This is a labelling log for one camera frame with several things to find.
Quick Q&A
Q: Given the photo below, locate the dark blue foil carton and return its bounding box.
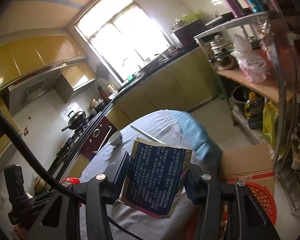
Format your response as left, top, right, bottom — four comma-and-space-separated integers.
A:
120, 137, 192, 219

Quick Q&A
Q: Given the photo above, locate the black microwave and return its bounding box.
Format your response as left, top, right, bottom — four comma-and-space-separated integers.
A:
171, 20, 206, 48

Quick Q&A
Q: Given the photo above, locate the grey tablecloth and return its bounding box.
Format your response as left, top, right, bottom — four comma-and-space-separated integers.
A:
80, 110, 214, 239

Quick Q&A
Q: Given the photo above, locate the pink white plastic bag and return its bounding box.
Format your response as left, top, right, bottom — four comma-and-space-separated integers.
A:
232, 34, 267, 83

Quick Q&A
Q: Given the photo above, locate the cooking oil bottle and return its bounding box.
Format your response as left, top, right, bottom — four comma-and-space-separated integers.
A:
244, 92, 264, 129

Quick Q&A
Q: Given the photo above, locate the red plastic wrapper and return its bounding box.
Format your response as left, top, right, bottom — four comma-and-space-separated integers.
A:
62, 177, 81, 185

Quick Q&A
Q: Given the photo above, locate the black bucket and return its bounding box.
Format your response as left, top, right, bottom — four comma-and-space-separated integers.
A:
231, 85, 251, 115

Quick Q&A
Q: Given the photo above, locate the yellow plastic bag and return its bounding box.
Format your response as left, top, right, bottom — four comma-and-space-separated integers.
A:
262, 98, 279, 149

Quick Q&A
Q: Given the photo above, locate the blue under cloth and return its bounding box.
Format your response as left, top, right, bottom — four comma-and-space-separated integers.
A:
169, 110, 223, 178

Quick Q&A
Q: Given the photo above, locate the dark red oven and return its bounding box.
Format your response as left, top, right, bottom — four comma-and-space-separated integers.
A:
79, 117, 117, 161

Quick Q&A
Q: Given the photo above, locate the knife block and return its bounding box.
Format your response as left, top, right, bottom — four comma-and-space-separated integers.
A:
97, 84, 110, 102

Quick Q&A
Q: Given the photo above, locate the cardboard box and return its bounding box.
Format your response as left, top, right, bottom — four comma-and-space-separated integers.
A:
218, 143, 274, 196

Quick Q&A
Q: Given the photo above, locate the steel pot on shelf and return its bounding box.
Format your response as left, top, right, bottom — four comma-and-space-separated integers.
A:
209, 48, 238, 70

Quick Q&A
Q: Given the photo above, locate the black wok with lid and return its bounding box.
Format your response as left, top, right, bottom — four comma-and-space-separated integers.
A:
61, 111, 86, 132

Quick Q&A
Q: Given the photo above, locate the long wooden stick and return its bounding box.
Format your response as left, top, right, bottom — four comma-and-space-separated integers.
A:
130, 125, 164, 144

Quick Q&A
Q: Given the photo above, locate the range hood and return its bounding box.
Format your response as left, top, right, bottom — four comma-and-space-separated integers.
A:
8, 70, 62, 116

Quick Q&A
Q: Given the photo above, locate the metal storage rack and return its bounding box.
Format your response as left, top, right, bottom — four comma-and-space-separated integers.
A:
194, 11, 300, 212

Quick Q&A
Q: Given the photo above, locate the red plastic basket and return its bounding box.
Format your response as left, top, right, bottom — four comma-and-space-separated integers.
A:
189, 180, 277, 240

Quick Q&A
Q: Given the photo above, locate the white ceramic bowl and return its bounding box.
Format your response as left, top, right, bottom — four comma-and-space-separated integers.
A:
108, 131, 122, 146

